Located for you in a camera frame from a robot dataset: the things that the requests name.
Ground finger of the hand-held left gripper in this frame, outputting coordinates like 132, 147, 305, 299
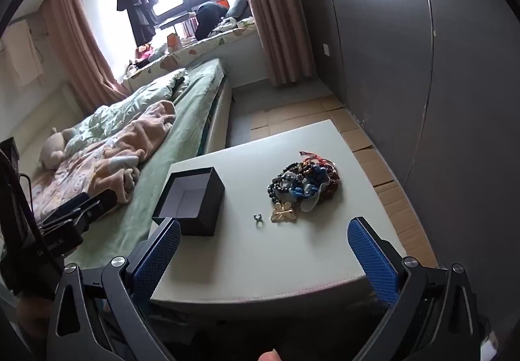
77, 187, 123, 232
41, 192, 91, 225

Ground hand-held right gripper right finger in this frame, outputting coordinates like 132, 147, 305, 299
346, 217, 488, 361

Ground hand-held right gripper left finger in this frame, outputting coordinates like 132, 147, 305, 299
49, 218, 182, 361

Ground black jewelry box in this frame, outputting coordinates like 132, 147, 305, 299
152, 167, 225, 237

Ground pile of beaded bracelets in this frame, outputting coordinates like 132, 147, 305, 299
267, 150, 342, 213

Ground beige plush toy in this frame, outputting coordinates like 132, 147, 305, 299
39, 127, 78, 170

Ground flattened cardboard sheets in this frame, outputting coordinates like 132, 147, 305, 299
250, 95, 439, 268

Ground gold butterfly ornament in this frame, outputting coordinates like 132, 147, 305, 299
271, 202, 298, 224

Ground bed with green sheet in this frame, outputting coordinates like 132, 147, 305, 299
20, 58, 233, 270

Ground white hanging cloth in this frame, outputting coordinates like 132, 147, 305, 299
0, 36, 45, 87

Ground pink curtain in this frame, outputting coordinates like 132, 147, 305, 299
38, 0, 131, 105
225, 0, 314, 87

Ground floral window seat cushion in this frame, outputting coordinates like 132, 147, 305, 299
122, 17, 258, 91

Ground dark bag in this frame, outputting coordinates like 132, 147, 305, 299
194, 1, 230, 40

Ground grey pillow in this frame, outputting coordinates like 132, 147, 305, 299
225, 0, 250, 18

